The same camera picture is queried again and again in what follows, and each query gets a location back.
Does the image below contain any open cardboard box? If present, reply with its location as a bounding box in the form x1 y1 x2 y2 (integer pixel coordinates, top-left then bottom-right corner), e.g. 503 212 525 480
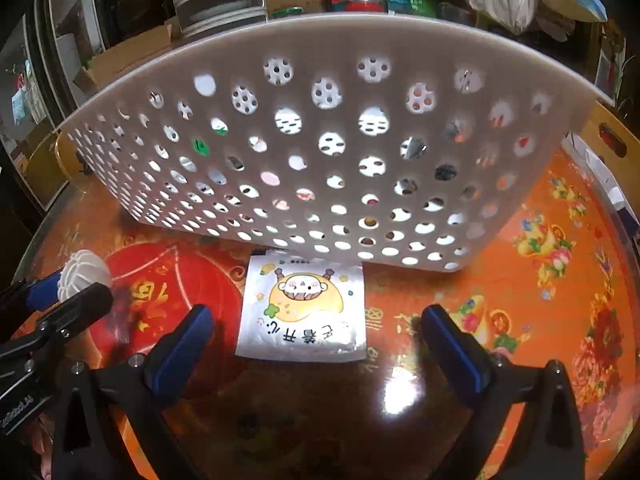
75 22 181 88

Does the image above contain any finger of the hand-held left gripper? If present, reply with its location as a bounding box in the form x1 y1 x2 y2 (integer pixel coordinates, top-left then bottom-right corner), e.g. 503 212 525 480
0 269 66 317
0 282 115 361

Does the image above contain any cartoon print tissue packet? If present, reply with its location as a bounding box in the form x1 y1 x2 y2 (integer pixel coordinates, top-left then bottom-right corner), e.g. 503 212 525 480
235 252 368 363

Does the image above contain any pale pumpkin-shaped squishy toy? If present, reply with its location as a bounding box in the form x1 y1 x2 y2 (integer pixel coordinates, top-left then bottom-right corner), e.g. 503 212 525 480
56 250 112 302

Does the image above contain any wooden chair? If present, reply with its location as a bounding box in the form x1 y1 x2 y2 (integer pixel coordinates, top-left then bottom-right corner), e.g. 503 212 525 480
580 102 640 161
22 130 86 196

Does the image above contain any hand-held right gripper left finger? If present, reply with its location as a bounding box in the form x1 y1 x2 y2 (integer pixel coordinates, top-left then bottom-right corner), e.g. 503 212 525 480
51 304 216 480

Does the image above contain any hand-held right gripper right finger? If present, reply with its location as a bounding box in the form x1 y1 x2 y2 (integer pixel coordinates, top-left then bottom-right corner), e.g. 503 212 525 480
421 304 586 480

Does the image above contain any potted orchid plant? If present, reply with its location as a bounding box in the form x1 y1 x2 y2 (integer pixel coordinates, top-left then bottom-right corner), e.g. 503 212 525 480
607 35 636 106

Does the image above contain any red printed tablecloth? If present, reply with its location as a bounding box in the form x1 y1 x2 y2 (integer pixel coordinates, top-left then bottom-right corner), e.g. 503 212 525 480
10 150 640 480

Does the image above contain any white perforated plastic basket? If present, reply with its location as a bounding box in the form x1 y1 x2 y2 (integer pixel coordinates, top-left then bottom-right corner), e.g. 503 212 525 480
52 15 613 272

